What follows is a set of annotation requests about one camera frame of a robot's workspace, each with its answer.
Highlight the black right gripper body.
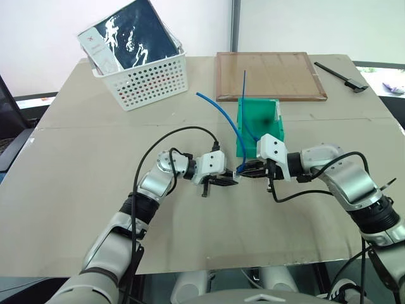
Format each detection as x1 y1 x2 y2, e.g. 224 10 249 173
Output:
259 158 277 193

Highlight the thick blue cable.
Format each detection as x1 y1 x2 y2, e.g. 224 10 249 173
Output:
196 92 251 172

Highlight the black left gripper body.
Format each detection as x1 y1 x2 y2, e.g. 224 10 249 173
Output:
200 173 227 198

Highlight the beige cardboard table cover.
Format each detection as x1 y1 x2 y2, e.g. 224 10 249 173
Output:
0 53 405 275

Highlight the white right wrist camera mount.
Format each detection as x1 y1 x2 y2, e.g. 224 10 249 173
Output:
255 133 292 183

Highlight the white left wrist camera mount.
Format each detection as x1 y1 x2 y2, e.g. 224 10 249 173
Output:
190 150 227 186

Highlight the dark blue foil bag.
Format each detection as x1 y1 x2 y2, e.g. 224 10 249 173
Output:
77 0 184 71

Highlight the green plastic bin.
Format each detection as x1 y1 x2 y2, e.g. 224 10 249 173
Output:
235 98 286 158

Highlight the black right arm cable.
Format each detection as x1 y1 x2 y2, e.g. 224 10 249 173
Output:
266 151 370 204

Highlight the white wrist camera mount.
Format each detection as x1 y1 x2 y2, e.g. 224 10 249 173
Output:
190 150 227 186
255 133 292 183

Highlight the silver robot torso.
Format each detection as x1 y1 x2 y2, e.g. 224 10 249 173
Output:
171 265 300 304

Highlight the dark vertical pole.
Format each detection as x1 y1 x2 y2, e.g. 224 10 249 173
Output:
230 0 240 53

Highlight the black caliper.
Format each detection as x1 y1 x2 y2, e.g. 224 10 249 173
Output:
313 61 370 94

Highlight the thin blue cable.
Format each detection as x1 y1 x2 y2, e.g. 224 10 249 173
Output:
242 70 261 142

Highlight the white paper packet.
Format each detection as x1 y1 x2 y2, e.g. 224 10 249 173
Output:
77 26 123 73

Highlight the purple patterned object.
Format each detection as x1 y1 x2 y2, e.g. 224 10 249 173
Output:
382 81 405 96

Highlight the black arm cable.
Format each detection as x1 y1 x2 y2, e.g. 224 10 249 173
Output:
125 126 221 304
266 151 370 204

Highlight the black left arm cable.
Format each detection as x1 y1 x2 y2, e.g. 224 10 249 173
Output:
125 126 221 304

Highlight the brown wooden board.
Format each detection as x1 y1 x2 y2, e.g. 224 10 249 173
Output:
215 51 328 103

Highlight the white perforated plastic basket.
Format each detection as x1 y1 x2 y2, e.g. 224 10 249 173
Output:
77 46 189 112

